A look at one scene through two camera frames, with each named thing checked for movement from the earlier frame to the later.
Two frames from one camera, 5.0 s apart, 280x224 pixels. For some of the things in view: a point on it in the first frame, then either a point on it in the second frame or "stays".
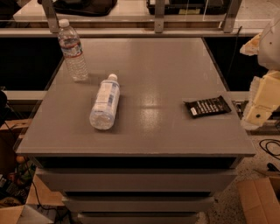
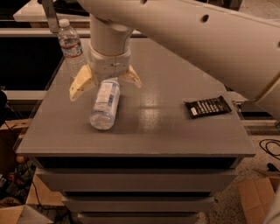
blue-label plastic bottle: [102, 111] stays
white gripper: [270, 48] to [109, 66]
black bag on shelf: [87, 8] stays
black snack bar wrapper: [207, 106] stays
